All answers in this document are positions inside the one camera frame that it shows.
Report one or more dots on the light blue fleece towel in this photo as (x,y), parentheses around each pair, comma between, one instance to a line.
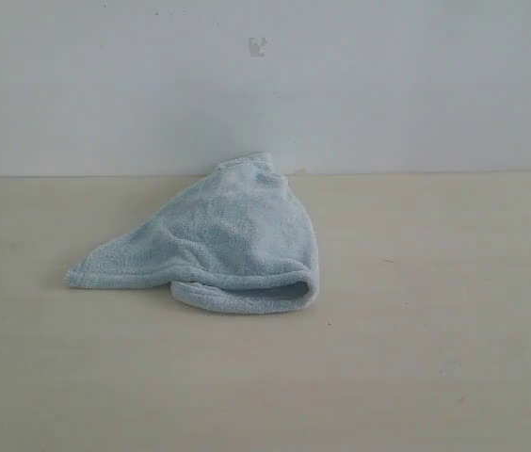
(238,241)

